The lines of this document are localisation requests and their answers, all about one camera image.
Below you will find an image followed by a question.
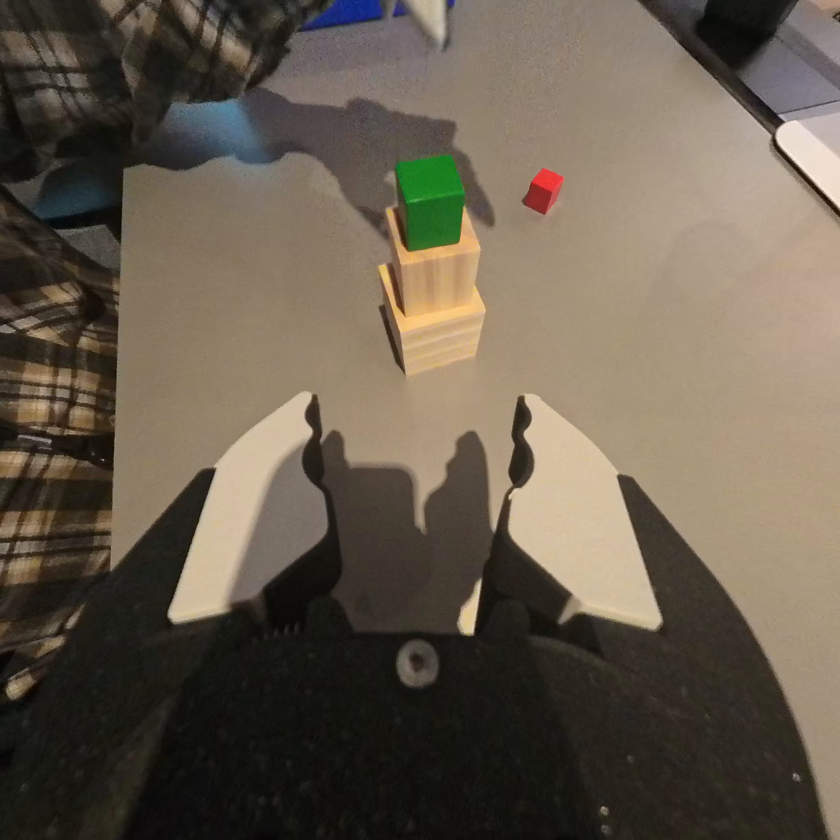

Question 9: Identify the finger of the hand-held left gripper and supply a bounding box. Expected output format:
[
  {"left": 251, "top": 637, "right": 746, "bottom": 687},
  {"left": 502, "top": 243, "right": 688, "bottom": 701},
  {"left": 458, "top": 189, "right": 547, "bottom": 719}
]
[{"left": 403, "top": 0, "right": 451, "bottom": 48}]

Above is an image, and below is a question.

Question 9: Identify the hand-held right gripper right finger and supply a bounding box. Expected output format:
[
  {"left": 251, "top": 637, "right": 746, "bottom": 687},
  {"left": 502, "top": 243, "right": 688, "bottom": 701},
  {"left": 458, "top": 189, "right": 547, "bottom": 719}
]
[{"left": 476, "top": 394, "right": 663, "bottom": 632}]

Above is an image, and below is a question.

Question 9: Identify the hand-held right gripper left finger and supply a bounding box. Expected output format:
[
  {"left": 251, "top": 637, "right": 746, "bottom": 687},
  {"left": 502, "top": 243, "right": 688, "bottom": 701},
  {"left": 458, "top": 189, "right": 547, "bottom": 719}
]
[{"left": 168, "top": 392, "right": 343, "bottom": 625}]

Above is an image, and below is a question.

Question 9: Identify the green wooden cube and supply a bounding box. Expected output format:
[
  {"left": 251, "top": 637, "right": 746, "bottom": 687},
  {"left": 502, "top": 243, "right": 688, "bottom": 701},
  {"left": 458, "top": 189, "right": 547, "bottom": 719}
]
[{"left": 394, "top": 154, "right": 466, "bottom": 252}]

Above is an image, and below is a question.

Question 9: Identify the red wooden cube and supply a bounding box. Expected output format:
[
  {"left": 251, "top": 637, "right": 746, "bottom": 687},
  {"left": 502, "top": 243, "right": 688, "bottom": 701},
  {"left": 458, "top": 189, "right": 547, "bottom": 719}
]
[{"left": 522, "top": 167, "right": 566, "bottom": 215}]

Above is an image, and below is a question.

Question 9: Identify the large plain wooden cube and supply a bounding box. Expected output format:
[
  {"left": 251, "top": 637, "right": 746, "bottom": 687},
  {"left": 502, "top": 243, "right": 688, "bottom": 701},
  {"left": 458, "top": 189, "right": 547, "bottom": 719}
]
[{"left": 378, "top": 264, "right": 487, "bottom": 377}]

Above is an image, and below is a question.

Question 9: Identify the medium plain wooden cube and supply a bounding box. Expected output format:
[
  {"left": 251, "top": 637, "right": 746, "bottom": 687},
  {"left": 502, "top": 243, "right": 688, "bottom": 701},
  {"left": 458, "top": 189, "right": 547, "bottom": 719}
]
[{"left": 385, "top": 206, "right": 482, "bottom": 316}]

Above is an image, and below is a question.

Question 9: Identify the person's left forearm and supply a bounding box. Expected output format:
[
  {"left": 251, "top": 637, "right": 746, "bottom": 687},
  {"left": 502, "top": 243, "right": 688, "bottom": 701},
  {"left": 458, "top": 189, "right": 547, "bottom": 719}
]
[{"left": 0, "top": 0, "right": 332, "bottom": 181}]

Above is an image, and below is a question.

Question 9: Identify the person's plaid shirt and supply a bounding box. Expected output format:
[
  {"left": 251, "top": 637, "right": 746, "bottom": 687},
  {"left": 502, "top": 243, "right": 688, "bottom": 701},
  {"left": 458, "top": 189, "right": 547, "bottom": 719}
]
[{"left": 0, "top": 187, "right": 123, "bottom": 704}]

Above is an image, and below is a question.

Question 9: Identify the dark grey desk panel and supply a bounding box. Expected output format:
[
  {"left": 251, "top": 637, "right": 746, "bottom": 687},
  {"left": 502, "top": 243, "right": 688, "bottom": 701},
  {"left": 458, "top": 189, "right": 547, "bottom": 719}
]
[{"left": 640, "top": 0, "right": 840, "bottom": 133}]

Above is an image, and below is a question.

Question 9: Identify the teal blue object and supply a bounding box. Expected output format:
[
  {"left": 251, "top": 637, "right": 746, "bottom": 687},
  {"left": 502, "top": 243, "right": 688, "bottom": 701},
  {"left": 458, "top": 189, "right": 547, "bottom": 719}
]
[{"left": 31, "top": 154, "right": 126, "bottom": 228}]

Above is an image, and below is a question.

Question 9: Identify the black stand post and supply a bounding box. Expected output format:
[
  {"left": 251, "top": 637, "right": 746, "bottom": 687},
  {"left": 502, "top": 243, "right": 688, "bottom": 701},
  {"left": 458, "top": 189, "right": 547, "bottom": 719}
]
[{"left": 694, "top": 0, "right": 799, "bottom": 46}]

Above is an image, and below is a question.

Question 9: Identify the white rounded base plate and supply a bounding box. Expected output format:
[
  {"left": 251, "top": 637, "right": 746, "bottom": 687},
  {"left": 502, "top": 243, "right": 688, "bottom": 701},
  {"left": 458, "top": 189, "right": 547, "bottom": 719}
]
[{"left": 773, "top": 119, "right": 840, "bottom": 212}]

